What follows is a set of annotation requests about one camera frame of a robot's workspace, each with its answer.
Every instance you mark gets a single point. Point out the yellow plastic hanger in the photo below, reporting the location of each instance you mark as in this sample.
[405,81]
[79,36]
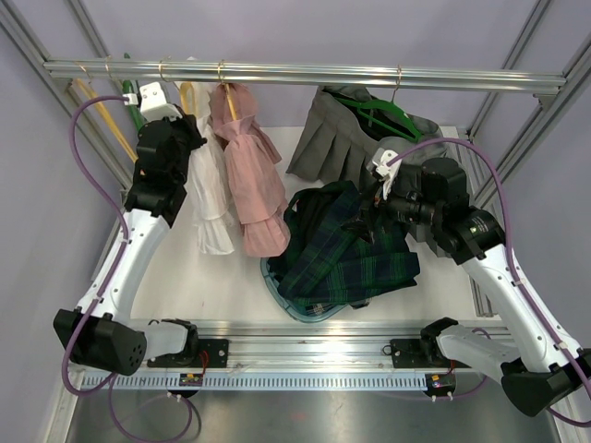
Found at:
[90,93]

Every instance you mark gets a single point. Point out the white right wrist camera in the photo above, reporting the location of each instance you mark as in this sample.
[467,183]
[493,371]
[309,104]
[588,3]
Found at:
[384,169]

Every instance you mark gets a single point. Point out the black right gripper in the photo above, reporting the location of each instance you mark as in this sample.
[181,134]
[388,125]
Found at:
[374,205]

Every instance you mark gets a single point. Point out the grey pleated skirt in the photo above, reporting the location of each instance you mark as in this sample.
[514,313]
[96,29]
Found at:
[336,144]

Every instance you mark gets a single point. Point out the teal plastic basin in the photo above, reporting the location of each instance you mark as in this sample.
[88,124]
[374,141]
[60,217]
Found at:
[295,309]

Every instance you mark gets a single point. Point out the green navy plaid skirt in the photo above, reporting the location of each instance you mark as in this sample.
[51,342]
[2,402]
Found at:
[325,264]

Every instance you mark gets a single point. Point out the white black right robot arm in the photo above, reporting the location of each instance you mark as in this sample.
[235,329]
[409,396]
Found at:
[544,364]

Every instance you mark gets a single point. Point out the navy white plaid skirt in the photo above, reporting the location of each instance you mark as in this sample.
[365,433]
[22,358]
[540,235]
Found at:
[319,309]

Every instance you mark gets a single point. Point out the pink pleated skirt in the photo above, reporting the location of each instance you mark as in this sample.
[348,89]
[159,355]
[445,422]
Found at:
[256,187]

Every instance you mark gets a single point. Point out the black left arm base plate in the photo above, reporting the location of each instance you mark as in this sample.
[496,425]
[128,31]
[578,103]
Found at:
[213,353]

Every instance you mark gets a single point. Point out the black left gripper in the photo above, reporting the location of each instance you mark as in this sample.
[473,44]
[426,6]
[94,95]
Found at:
[187,123]

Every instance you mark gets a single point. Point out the green plastic hanger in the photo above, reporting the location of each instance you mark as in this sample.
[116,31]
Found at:
[385,114]

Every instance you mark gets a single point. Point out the aluminium frame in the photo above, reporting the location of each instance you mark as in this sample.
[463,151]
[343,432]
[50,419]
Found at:
[512,75]

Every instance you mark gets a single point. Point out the yellow hanger of pink skirt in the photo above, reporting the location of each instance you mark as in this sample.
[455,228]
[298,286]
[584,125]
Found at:
[227,90]

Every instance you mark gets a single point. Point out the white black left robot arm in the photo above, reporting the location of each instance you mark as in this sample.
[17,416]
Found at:
[97,333]

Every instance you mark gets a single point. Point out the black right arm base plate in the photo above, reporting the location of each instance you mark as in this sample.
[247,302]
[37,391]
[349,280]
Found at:
[417,353]

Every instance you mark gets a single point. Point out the white slotted cable duct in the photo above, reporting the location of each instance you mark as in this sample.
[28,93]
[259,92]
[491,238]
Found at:
[268,381]

